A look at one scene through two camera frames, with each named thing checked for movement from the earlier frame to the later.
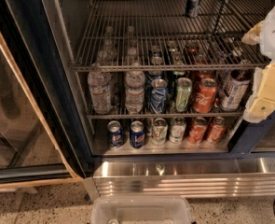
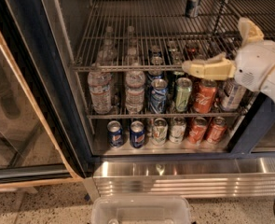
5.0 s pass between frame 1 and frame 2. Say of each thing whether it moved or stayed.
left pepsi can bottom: stayed
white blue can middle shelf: stayed
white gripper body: moved
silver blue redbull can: stayed
